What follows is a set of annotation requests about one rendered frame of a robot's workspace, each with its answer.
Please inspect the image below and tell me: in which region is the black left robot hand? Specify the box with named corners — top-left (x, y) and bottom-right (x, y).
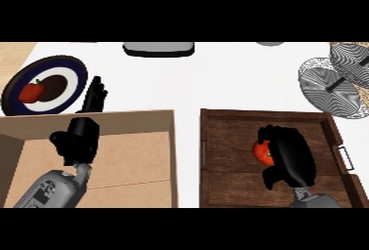
top-left (48, 75), bottom-right (109, 167)

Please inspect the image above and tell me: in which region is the blue and white plate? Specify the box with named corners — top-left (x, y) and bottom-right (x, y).
top-left (0, 55), bottom-right (90, 117)

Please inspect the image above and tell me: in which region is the dark brown wooden tray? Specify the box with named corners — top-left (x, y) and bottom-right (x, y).
top-left (199, 108), bottom-right (369, 209)

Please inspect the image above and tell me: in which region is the grey wire tiered basket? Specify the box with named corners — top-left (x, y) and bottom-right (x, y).
top-left (296, 42), bottom-right (369, 120)

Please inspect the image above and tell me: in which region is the red tomato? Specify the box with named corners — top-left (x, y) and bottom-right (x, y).
top-left (252, 140), bottom-right (276, 167)

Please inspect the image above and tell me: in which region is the red bell pepper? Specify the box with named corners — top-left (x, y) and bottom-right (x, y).
top-left (17, 78), bottom-right (47, 104)

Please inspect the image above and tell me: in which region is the open pale wooden drawer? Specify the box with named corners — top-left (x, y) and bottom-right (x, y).
top-left (0, 109), bottom-right (180, 209)

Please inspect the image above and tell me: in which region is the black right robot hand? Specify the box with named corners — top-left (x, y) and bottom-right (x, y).
top-left (255, 124), bottom-right (318, 191)

